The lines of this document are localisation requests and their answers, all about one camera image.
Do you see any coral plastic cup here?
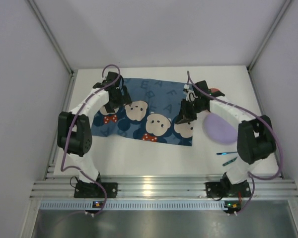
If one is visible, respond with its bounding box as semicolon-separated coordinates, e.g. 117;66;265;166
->
209;88;220;93

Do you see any blue cartoon placemat cloth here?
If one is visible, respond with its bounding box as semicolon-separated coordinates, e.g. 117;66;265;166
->
91;78;194;146

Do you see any purple plastic plate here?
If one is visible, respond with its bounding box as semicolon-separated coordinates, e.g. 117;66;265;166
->
203;113;237;144

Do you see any blue handled fork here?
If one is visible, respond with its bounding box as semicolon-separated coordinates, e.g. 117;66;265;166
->
216;151;237;155

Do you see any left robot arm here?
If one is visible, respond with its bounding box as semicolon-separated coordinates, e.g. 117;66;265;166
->
57;71;132;183

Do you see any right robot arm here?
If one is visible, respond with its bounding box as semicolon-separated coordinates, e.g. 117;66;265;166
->
175;81;276;186

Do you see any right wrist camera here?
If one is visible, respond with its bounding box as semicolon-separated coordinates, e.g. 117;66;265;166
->
183;84;196;102

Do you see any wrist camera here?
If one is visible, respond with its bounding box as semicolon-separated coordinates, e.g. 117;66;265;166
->
92;77;110;89
183;84;196;102

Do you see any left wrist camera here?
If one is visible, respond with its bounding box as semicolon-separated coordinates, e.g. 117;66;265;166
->
92;77;110;89

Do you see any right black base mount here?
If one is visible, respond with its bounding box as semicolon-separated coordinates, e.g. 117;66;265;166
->
205;181;251;199

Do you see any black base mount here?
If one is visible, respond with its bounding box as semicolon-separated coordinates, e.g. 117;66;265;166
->
74;180;118;198
205;181;251;199

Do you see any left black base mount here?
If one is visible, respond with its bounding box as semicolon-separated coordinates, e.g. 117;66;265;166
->
74;180;118;198

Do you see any aluminium mounting rail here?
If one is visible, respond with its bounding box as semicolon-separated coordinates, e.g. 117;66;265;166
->
30;176;298;200

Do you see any perforated cable tray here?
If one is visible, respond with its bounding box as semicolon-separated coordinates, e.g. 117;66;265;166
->
40;200;240;211

